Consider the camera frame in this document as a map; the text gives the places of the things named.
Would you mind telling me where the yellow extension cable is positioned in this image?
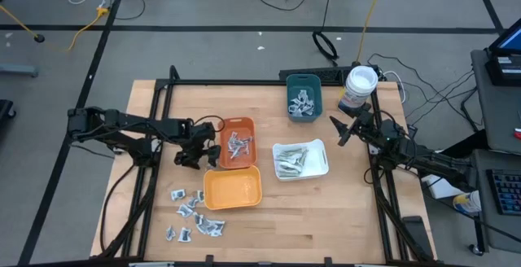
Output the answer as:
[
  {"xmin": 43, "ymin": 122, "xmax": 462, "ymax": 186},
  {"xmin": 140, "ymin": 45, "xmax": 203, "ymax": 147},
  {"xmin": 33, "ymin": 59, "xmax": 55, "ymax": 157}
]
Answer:
[{"xmin": 0, "ymin": 4, "xmax": 111, "ymax": 52}]

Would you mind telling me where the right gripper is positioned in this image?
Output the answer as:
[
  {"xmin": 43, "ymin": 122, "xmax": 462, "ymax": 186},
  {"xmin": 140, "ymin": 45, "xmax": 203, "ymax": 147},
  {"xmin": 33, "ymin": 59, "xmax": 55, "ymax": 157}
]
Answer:
[{"xmin": 329, "ymin": 110, "xmax": 408, "ymax": 156}]

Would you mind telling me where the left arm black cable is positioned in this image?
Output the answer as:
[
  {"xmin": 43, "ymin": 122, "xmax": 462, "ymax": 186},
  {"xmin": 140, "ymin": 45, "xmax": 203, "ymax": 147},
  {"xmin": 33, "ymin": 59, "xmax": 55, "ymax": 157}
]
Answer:
[{"xmin": 193, "ymin": 114, "xmax": 225, "ymax": 133}]

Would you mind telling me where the teal plastic bin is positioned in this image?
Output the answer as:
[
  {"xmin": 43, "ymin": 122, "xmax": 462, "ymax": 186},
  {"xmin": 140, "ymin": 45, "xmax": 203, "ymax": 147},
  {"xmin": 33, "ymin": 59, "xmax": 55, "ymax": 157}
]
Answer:
[{"xmin": 286, "ymin": 73, "xmax": 324, "ymax": 123}]

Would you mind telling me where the black caster base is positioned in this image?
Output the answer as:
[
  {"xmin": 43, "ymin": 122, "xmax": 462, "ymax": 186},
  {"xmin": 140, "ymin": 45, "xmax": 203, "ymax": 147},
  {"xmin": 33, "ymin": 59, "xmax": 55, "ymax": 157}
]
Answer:
[{"xmin": 0, "ymin": 98, "xmax": 17, "ymax": 122}]

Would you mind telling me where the black hanging coiled cable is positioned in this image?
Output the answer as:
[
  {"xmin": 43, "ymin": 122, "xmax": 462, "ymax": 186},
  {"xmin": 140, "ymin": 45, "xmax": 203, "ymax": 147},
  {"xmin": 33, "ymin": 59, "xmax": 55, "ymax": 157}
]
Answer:
[{"xmin": 312, "ymin": 0, "xmax": 339, "ymax": 63}]

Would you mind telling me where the yellow hanging cable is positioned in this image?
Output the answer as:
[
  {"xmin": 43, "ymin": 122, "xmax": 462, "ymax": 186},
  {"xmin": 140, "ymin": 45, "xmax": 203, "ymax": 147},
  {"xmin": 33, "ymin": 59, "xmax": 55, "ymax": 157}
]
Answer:
[{"xmin": 356, "ymin": 0, "xmax": 387, "ymax": 65}]

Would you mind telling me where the wipes canister with yellow label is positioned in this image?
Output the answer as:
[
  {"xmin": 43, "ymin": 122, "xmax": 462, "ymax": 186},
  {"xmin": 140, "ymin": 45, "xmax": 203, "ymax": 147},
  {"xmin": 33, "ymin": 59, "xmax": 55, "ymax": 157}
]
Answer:
[{"xmin": 453, "ymin": 190, "xmax": 482, "ymax": 215}]

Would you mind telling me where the dark orange plastic bin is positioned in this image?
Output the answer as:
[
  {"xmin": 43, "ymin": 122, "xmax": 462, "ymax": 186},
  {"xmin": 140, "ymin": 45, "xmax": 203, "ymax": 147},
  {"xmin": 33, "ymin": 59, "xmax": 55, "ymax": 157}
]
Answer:
[{"xmin": 217, "ymin": 116, "xmax": 258, "ymax": 170}]

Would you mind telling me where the yellow plastic bin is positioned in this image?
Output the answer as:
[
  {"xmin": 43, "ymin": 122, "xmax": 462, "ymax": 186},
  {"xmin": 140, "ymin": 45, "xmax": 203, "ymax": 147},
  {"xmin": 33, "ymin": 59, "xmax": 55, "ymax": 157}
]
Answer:
[{"xmin": 203, "ymin": 164, "xmax": 263, "ymax": 211}]

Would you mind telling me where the keyboard with coloured keys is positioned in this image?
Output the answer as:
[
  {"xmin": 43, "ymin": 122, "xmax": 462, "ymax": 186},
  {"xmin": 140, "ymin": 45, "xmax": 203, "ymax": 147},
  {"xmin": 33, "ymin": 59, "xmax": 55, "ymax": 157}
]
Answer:
[{"xmin": 486, "ymin": 169, "xmax": 521, "ymax": 216}]

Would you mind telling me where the black aluminium table frame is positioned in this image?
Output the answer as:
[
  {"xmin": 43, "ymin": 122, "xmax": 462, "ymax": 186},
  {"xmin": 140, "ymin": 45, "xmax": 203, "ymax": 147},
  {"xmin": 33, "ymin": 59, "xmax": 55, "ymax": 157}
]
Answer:
[{"xmin": 91, "ymin": 65, "xmax": 439, "ymax": 267}]

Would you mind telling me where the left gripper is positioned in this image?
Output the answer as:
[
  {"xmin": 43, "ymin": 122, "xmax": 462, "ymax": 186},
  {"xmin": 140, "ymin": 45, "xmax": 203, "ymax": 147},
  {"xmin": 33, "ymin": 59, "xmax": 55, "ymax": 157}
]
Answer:
[{"xmin": 174, "ymin": 120, "xmax": 222, "ymax": 169}]

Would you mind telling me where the black flat pad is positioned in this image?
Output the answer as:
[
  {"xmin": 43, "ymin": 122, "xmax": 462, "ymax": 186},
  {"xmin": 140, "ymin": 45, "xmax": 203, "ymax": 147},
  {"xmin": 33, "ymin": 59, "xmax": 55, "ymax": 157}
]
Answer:
[{"xmin": 401, "ymin": 216, "xmax": 435, "ymax": 262}]

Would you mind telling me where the black cable bundle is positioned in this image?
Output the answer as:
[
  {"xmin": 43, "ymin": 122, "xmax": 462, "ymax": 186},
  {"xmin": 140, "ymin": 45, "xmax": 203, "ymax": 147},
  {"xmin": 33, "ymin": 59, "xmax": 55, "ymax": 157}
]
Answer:
[{"xmin": 366, "ymin": 53, "xmax": 479, "ymax": 132}]

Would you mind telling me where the grey metal bar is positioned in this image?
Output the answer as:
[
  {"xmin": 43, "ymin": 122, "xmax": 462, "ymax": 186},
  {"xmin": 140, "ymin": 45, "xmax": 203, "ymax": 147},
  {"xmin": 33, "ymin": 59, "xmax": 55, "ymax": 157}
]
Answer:
[{"xmin": 0, "ymin": 63, "xmax": 40, "ymax": 78}]

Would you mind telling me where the white plastic bin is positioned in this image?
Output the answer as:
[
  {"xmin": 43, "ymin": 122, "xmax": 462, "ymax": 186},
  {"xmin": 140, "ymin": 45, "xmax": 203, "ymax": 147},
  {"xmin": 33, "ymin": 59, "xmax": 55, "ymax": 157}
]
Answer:
[{"xmin": 272, "ymin": 138, "xmax": 330, "ymax": 182}]

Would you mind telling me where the white box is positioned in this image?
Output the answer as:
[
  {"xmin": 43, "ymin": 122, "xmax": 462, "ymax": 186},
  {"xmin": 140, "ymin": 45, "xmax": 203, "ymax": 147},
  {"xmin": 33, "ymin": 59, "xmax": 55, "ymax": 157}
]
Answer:
[{"xmin": 418, "ymin": 173, "xmax": 461, "ymax": 200}]

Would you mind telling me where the laptop screen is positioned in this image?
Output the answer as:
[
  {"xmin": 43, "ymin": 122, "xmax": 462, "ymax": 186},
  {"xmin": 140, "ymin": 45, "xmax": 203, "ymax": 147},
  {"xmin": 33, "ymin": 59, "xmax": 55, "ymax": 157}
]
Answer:
[{"xmin": 488, "ymin": 28, "xmax": 521, "ymax": 56}]

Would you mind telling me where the black cable along frame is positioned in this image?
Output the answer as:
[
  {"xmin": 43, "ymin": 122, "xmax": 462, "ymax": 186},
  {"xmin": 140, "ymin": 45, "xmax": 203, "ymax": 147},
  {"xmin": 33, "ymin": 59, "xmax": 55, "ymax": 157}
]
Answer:
[{"xmin": 99, "ymin": 163, "xmax": 138, "ymax": 256}]

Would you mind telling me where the grey cart top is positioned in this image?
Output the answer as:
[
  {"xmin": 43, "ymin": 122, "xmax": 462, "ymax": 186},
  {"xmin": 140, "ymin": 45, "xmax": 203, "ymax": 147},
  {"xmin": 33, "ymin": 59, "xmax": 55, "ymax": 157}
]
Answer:
[{"xmin": 471, "ymin": 49, "xmax": 521, "ymax": 156}]

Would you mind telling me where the black diagonal beam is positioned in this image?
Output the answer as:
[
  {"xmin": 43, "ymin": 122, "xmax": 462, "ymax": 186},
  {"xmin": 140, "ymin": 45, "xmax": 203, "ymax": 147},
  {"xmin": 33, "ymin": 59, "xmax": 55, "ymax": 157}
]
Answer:
[{"xmin": 441, "ymin": 130, "xmax": 489, "ymax": 162}]

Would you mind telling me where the white cable loop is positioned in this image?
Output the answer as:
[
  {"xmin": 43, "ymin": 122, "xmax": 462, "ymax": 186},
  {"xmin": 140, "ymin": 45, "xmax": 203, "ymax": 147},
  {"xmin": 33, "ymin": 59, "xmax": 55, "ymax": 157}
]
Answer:
[{"xmin": 382, "ymin": 70, "xmax": 407, "ymax": 104}]

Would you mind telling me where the black laptop base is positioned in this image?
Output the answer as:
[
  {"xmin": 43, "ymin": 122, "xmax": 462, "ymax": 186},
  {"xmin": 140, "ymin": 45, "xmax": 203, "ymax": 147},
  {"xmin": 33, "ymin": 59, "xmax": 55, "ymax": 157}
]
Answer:
[{"xmin": 485, "ymin": 54, "xmax": 521, "ymax": 88}]

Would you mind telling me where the grey desk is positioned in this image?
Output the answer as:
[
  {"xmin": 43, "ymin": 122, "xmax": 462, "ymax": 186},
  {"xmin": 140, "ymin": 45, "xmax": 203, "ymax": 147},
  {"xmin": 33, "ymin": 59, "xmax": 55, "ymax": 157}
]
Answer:
[{"xmin": 471, "ymin": 148, "xmax": 521, "ymax": 256}]

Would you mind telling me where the white disinfecting wipes canister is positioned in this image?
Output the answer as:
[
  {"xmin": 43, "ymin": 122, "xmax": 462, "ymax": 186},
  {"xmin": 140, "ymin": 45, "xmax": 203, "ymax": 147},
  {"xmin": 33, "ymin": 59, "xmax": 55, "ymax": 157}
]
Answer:
[{"xmin": 336, "ymin": 65, "xmax": 379, "ymax": 116}]

